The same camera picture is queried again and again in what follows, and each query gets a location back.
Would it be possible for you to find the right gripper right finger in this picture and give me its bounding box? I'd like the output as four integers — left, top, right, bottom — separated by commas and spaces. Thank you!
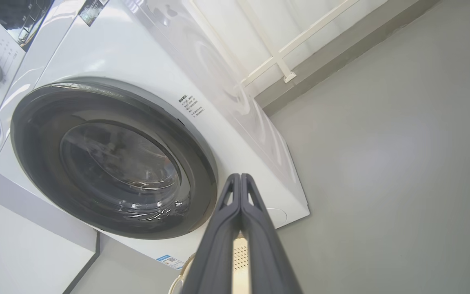
239, 173, 303, 294

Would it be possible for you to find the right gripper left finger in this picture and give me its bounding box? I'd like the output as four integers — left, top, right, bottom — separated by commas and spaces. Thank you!
181, 173, 244, 294

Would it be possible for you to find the black round washing machine door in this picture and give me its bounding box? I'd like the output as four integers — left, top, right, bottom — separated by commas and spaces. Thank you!
10, 77, 219, 240

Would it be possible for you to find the cream perforated laundry basket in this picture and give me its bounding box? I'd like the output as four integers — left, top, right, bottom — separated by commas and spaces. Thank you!
168, 231, 252, 294

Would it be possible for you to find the white front-load washing machine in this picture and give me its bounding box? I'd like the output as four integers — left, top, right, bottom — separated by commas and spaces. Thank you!
0, 0, 311, 270

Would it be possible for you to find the round white filter cap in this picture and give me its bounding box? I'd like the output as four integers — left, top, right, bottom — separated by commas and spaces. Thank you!
266, 207, 288, 226

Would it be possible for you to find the blue white energy label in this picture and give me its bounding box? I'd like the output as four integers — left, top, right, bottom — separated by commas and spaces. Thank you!
156, 254, 185, 270

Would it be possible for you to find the white cabinet grey edge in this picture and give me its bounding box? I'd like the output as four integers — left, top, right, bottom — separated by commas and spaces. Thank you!
0, 157, 101, 294

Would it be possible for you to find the white metal railing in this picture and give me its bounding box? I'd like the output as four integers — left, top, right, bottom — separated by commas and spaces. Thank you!
186, 0, 360, 88

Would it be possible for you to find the black label sticker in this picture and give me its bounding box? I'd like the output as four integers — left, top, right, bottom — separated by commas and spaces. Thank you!
78, 0, 109, 27

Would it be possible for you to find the black display panel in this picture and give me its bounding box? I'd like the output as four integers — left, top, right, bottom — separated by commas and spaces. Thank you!
0, 0, 54, 51

